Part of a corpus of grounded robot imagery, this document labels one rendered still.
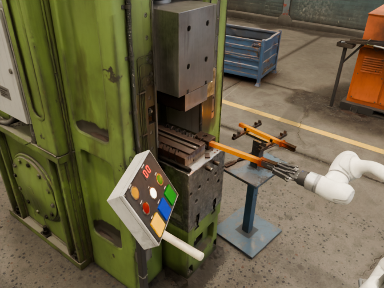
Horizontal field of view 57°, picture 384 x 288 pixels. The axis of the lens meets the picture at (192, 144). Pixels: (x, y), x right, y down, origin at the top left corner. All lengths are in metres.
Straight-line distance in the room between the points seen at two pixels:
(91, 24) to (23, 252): 1.87
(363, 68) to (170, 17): 3.77
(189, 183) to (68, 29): 1.01
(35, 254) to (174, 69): 1.84
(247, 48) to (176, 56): 3.95
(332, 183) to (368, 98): 3.58
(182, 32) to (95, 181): 1.08
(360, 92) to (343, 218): 2.34
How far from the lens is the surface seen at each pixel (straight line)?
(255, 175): 2.44
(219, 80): 2.32
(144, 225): 1.45
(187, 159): 1.99
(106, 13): 1.56
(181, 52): 1.68
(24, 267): 2.90
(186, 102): 1.80
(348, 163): 1.77
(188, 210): 2.11
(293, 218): 3.16
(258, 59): 5.55
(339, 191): 1.70
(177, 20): 1.63
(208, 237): 2.65
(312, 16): 9.54
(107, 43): 1.59
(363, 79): 5.16
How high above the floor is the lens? 2.07
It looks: 31 degrees down
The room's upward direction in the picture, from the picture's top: 1 degrees clockwise
